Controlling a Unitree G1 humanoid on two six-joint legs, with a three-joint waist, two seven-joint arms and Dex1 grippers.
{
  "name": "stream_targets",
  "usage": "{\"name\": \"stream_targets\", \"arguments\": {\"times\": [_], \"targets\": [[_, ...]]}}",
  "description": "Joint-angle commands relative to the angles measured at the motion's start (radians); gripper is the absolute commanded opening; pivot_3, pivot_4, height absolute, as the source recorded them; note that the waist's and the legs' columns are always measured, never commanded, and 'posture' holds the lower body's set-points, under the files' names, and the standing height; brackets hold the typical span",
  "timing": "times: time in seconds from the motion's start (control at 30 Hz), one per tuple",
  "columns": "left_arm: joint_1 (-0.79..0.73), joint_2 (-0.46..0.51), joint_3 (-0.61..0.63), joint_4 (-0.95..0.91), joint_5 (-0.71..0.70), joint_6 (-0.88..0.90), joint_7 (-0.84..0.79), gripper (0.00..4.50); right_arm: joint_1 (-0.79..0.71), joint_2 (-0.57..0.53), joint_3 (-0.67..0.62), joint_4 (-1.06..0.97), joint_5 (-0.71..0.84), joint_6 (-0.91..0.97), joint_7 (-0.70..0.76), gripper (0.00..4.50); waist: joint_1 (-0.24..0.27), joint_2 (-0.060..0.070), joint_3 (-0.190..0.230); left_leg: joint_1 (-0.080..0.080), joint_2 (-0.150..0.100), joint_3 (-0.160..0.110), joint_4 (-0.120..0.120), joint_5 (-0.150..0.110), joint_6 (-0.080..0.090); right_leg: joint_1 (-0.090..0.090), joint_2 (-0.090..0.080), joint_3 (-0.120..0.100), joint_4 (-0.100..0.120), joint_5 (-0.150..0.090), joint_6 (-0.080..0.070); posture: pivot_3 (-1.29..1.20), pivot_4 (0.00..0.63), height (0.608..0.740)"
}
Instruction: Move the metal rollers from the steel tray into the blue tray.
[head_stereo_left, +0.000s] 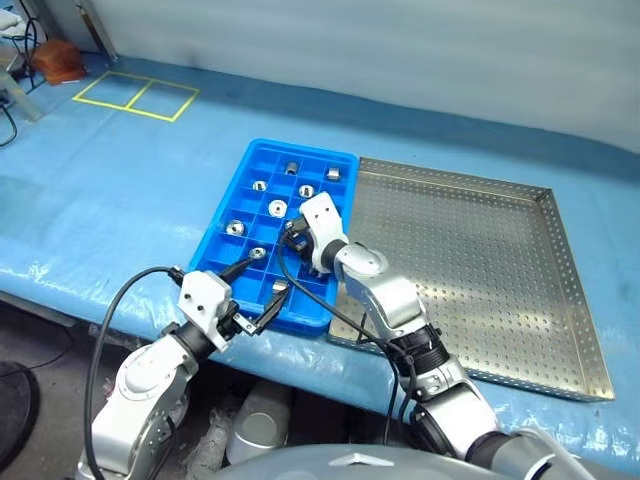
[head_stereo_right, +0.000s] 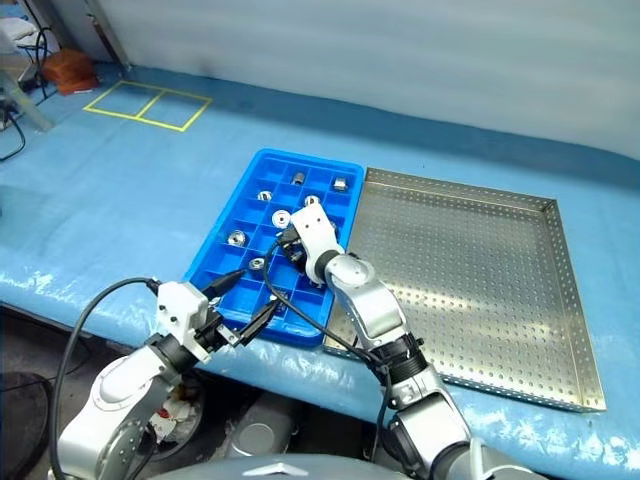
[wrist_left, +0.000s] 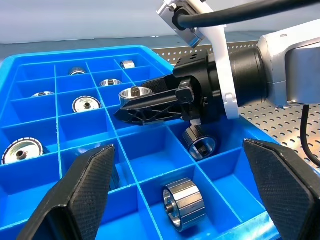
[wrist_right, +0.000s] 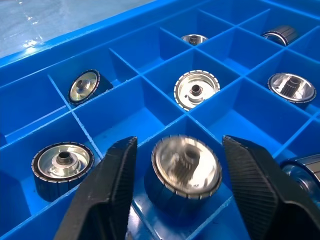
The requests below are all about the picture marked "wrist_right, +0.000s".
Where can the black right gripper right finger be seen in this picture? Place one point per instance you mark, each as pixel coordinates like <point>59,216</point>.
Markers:
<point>257,190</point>

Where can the ribbed metal roller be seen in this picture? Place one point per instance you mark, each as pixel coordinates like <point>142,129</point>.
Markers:
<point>196,90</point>
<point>58,170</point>
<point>182,177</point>
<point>291,88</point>
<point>306,172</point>
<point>281,34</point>
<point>86,86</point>
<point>194,39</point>

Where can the blue plastic compartment tray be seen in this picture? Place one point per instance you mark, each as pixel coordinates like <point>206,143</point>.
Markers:
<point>140,100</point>

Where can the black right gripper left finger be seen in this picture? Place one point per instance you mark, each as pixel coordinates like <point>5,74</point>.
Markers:
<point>105,192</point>

